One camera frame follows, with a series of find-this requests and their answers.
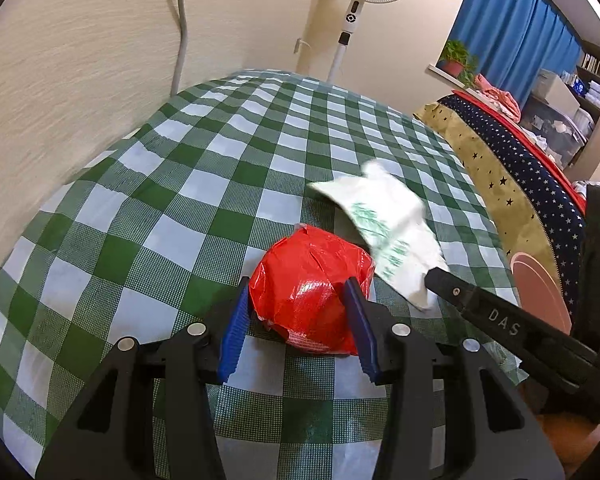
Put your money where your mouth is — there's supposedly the grey power cable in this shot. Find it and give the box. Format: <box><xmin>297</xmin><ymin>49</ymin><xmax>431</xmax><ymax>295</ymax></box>
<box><xmin>170</xmin><ymin>0</ymin><xmax>189</xmax><ymax>99</ymax></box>

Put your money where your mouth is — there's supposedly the pink plastic bucket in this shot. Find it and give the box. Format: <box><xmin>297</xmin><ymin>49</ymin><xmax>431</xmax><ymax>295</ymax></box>
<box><xmin>510</xmin><ymin>252</ymin><xmax>574</xmax><ymax>334</ymax></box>

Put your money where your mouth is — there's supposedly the red plastic bag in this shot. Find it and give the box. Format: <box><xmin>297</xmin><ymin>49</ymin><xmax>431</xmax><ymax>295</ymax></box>
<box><xmin>248</xmin><ymin>225</ymin><xmax>377</xmax><ymax>357</ymax></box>

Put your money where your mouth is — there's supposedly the green checkered tablecloth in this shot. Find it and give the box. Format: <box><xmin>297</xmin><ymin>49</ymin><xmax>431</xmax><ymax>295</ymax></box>
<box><xmin>0</xmin><ymin>70</ymin><xmax>531</xmax><ymax>480</ymax></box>

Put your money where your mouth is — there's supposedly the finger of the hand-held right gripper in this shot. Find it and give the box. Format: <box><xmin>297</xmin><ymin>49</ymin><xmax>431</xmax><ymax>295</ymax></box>
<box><xmin>425</xmin><ymin>268</ymin><xmax>600</xmax><ymax>401</ymax></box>

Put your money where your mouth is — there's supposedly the pale cardboard box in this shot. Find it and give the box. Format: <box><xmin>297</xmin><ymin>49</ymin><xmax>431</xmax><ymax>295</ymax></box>
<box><xmin>534</xmin><ymin>68</ymin><xmax>582</xmax><ymax>119</ymax></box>

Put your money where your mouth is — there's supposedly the pink cloth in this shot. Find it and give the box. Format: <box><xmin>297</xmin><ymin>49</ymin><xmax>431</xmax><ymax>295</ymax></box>
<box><xmin>474</xmin><ymin>73</ymin><xmax>523</xmax><ymax>122</ymax></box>

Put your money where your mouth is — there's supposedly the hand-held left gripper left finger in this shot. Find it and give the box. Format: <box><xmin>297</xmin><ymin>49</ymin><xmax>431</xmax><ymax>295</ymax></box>
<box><xmin>35</xmin><ymin>276</ymin><xmax>251</xmax><ymax>480</ymax></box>

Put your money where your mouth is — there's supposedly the bed with starry blanket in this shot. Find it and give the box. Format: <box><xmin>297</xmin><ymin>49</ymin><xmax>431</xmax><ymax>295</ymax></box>
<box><xmin>439</xmin><ymin>95</ymin><xmax>587</xmax><ymax>322</ymax></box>

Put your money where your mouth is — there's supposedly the white green-printed plastic bag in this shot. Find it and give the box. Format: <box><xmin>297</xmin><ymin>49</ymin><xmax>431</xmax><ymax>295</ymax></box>
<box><xmin>307</xmin><ymin>160</ymin><xmax>452</xmax><ymax>312</ymax></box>

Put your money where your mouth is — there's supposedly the blue curtain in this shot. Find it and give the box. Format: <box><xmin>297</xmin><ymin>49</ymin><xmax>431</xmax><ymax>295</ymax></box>
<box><xmin>452</xmin><ymin>0</ymin><xmax>584</xmax><ymax>97</ymax></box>

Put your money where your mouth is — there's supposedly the red blanket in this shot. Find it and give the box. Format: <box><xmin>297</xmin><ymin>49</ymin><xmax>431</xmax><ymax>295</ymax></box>
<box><xmin>452</xmin><ymin>89</ymin><xmax>589</xmax><ymax>212</ymax></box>

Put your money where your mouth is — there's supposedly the yellow star bedsheet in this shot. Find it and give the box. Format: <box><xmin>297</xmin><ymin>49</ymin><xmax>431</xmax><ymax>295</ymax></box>
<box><xmin>412</xmin><ymin>102</ymin><xmax>557</xmax><ymax>272</ymax></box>

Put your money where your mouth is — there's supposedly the potted green plant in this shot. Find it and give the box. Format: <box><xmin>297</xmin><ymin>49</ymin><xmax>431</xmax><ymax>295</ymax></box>
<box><xmin>439</xmin><ymin>39</ymin><xmax>481</xmax><ymax>87</ymax></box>

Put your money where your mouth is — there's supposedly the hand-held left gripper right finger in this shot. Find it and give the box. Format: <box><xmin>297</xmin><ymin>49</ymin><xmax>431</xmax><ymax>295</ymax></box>
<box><xmin>344</xmin><ymin>277</ymin><xmax>566</xmax><ymax>480</ymax></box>

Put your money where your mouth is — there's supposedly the clear storage box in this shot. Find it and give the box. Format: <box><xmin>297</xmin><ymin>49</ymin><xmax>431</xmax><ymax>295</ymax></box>
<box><xmin>520</xmin><ymin>94</ymin><xmax>597</xmax><ymax>167</ymax></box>

